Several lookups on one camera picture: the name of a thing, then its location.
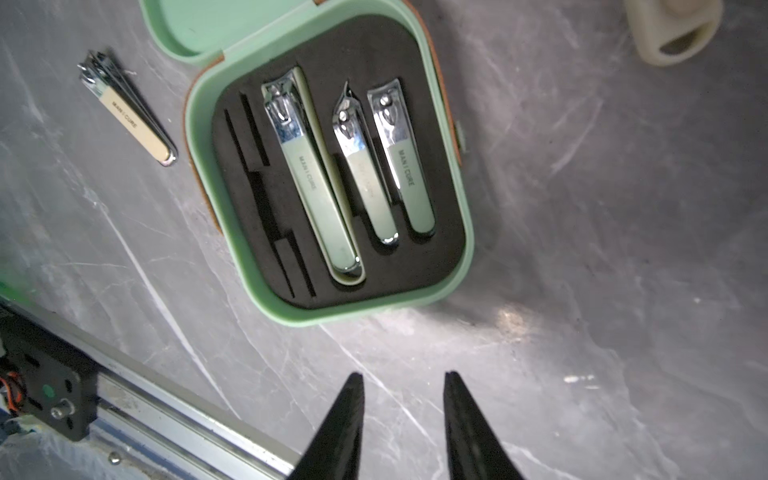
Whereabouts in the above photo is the green large nail clipper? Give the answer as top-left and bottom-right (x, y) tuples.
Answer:
(261, 66), (365, 287)

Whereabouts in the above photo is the aluminium front rail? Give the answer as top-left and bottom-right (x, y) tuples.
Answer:
(1, 286), (299, 479)

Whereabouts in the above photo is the cream nail clipper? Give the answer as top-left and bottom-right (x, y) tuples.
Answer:
(78, 50), (178, 167)

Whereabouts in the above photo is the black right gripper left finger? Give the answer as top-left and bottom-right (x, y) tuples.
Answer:
(288, 372), (365, 480)

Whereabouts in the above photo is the cream clipper case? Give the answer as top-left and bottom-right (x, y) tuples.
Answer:
(623, 0), (724, 67)

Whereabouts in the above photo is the green slanted nail clipper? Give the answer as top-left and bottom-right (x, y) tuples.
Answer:
(332, 81), (399, 246)

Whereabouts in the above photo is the mint green clipper case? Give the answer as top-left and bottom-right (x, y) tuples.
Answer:
(141, 1), (474, 327)

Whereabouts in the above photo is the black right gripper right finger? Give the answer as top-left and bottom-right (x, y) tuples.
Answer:
(443, 371), (524, 480)

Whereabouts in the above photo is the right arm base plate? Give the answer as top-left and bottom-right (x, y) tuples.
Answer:
(1, 312), (98, 442)

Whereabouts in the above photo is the green small nail clipper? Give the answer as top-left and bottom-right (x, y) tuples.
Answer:
(367, 78), (436, 237)

